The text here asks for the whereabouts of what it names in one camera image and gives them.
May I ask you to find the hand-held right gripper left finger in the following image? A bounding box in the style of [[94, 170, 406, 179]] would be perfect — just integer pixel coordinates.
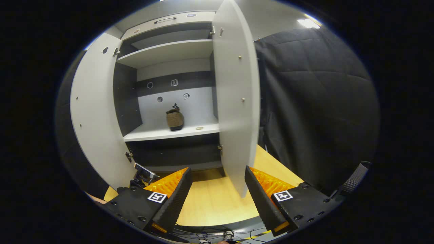
[[102, 167, 193, 234]]

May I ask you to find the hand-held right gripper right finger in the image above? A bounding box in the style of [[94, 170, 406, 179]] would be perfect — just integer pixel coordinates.
[[245, 165, 344, 237]]

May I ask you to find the brown fuzzy shoe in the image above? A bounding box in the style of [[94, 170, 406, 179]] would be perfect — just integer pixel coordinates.
[[166, 103, 184, 131]]

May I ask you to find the white shoe cabinet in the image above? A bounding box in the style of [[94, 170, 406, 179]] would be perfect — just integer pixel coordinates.
[[113, 11, 226, 177]]

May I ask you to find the white cabinet drawer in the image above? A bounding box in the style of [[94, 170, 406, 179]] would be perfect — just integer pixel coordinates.
[[121, 11, 216, 40]]

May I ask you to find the yellow black hazard tape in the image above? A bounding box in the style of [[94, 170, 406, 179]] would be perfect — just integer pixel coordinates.
[[237, 230, 273, 242]]

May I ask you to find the small ceiling light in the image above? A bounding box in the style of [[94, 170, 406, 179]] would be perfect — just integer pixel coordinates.
[[297, 14, 322, 29]]

